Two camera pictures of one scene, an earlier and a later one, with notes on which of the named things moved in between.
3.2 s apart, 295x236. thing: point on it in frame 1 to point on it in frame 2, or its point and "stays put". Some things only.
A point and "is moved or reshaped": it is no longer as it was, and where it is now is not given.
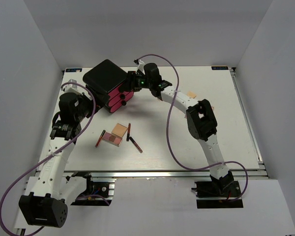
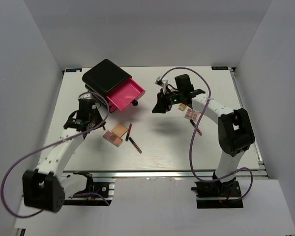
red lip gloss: (135, 145) stays put
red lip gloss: (128, 132) stays put
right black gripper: (132, 78) to (162, 105)
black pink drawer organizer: (103, 79) is moved or reshaped
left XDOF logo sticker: (73, 70) stays put
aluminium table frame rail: (261, 172) stays put
